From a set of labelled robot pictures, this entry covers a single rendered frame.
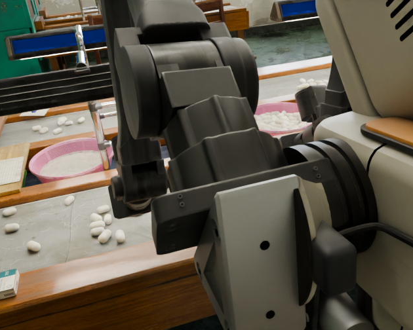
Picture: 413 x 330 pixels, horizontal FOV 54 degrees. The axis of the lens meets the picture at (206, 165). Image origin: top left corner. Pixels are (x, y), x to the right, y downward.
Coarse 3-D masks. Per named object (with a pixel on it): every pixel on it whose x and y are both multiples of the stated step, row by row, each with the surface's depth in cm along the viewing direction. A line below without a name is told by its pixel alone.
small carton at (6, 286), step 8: (0, 272) 83; (8, 272) 83; (16, 272) 83; (0, 280) 81; (8, 280) 81; (16, 280) 82; (0, 288) 79; (8, 288) 79; (16, 288) 81; (0, 296) 79; (8, 296) 80
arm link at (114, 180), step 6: (114, 138) 72; (114, 144) 72; (114, 150) 72; (114, 156) 72; (144, 162) 69; (114, 180) 63; (120, 180) 63; (114, 186) 62; (120, 186) 62; (114, 192) 63; (120, 192) 63; (114, 198) 65; (120, 198) 65
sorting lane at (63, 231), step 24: (96, 192) 116; (168, 192) 113; (0, 216) 109; (24, 216) 109; (48, 216) 108; (72, 216) 107; (144, 216) 104; (0, 240) 100; (24, 240) 99; (48, 240) 99; (72, 240) 98; (96, 240) 97; (144, 240) 96; (0, 264) 92; (24, 264) 92; (48, 264) 91
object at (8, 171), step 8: (0, 160) 130; (8, 160) 130; (16, 160) 129; (0, 168) 125; (8, 168) 125; (16, 168) 125; (0, 176) 121; (8, 176) 121; (16, 176) 120; (0, 184) 117
